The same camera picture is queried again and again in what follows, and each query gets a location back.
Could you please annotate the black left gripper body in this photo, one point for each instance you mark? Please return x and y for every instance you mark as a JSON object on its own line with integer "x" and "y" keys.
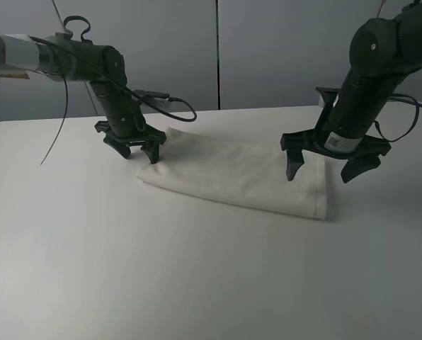
{"x": 129, "y": 134}

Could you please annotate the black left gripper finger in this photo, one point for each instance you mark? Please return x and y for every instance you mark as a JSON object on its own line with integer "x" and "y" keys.
{"x": 121, "y": 148}
{"x": 151, "y": 150}

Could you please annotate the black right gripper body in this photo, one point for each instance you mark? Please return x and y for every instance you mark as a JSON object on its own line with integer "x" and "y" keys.
{"x": 296, "y": 142}

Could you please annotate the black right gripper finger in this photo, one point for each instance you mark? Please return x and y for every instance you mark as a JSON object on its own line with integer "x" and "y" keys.
{"x": 295, "y": 160}
{"x": 356, "y": 167}

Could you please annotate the white towel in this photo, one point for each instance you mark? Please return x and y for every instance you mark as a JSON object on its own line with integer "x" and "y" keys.
{"x": 244, "y": 175}

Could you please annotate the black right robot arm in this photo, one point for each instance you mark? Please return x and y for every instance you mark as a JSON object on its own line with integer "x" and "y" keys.
{"x": 383, "y": 52}

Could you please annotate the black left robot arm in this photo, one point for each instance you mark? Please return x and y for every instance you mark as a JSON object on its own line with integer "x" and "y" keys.
{"x": 60, "y": 58}

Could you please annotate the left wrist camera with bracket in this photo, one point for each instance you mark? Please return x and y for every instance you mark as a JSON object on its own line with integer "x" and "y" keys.
{"x": 158, "y": 99}

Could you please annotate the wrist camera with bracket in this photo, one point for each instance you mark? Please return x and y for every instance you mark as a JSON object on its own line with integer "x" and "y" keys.
{"x": 327, "y": 96}
{"x": 158, "y": 99}

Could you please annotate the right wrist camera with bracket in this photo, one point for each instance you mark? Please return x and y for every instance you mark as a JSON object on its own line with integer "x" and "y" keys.
{"x": 327, "y": 96}

